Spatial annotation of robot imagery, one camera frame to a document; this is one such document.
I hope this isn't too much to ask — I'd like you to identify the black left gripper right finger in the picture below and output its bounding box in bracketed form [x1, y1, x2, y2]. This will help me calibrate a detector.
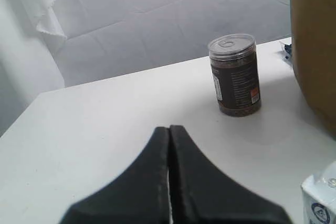
[169, 125, 289, 223]

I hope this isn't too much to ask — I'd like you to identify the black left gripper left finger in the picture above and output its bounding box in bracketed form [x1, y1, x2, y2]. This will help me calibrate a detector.
[61, 127, 170, 223]

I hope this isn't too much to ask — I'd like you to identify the dark tin can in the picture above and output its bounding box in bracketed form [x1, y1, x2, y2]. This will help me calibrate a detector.
[208, 34, 261, 117]

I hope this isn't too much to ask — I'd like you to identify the brown paper bag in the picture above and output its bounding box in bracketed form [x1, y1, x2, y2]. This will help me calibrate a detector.
[290, 0, 335, 136]

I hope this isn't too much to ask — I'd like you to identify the white blue milk carton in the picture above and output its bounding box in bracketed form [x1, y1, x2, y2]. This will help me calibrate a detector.
[301, 162, 336, 224]

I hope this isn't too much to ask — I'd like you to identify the white backdrop cloth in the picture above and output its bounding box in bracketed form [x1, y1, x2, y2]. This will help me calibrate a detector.
[1, 0, 291, 133]

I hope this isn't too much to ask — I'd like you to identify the navy blue flat packet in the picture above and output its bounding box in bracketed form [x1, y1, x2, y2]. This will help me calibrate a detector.
[280, 41, 292, 66]

